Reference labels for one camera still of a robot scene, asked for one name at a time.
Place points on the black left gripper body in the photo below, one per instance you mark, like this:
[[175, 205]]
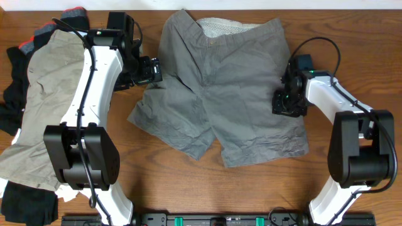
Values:
[[146, 75]]

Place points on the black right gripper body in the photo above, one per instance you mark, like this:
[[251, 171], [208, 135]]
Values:
[[288, 105]]

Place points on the grey shorts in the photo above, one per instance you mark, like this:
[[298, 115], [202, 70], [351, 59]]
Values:
[[219, 77]]

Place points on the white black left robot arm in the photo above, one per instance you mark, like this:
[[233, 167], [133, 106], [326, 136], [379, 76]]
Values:
[[82, 154]]

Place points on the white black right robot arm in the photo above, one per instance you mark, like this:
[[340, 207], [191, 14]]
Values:
[[362, 155]]

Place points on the khaki shorts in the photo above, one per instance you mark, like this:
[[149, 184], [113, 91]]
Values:
[[53, 73]]

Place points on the black garment with red trim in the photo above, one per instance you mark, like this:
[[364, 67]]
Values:
[[14, 96]]

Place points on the white garment under pile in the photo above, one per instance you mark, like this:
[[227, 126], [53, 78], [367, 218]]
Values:
[[63, 191]]

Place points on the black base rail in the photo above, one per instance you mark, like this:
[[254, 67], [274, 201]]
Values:
[[276, 218]]

